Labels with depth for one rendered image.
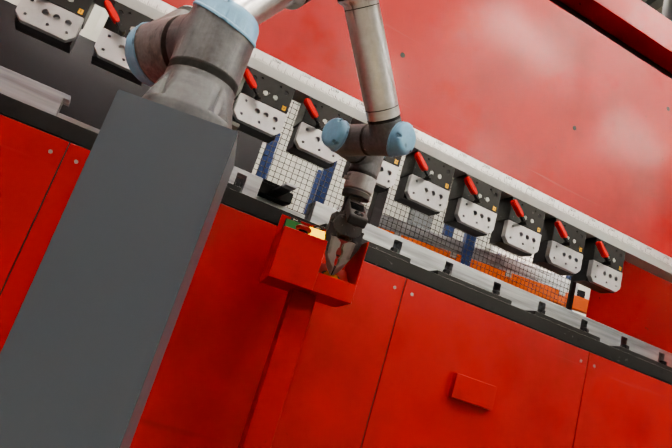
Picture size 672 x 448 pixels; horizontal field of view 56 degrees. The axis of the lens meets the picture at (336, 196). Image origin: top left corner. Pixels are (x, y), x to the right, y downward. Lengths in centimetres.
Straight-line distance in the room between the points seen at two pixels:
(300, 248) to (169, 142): 59
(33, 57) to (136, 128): 146
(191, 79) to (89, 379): 45
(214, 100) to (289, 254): 54
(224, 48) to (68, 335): 47
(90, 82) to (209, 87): 139
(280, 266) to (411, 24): 108
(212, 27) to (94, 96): 134
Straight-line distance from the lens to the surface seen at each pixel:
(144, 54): 115
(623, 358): 240
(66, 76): 235
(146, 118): 94
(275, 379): 146
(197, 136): 92
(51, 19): 183
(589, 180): 251
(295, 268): 142
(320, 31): 201
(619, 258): 257
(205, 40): 102
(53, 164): 161
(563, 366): 221
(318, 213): 186
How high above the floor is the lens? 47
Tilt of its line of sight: 16 degrees up
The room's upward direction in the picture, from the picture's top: 18 degrees clockwise
